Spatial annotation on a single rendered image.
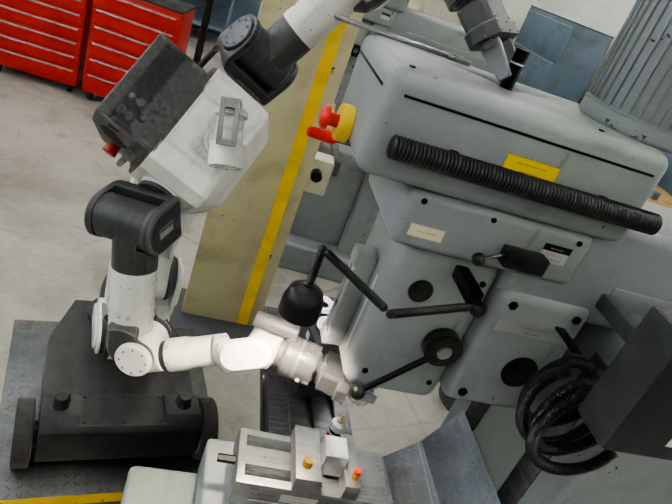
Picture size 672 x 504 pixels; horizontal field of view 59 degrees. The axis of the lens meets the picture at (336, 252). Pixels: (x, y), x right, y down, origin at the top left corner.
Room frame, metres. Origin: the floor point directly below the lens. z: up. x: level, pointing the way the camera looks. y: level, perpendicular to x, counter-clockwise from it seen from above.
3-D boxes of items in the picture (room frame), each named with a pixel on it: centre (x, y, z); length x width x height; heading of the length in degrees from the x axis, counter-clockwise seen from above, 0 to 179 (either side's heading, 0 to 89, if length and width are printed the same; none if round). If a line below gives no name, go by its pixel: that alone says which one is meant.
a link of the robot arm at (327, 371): (0.99, -0.07, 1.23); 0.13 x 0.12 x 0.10; 179
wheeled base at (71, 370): (1.49, 0.55, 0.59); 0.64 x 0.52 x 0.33; 30
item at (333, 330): (0.96, -0.05, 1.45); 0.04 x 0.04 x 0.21; 17
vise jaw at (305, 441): (0.97, -0.11, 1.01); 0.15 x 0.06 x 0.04; 14
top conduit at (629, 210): (0.86, -0.23, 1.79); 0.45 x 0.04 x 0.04; 107
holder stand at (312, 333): (1.37, -0.04, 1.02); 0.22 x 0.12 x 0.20; 28
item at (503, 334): (1.04, -0.34, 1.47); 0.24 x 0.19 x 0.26; 17
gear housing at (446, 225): (1.00, -0.20, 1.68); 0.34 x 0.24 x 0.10; 107
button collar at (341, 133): (0.92, 0.06, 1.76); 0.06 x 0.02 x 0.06; 17
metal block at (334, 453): (0.98, -0.16, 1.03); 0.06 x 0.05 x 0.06; 14
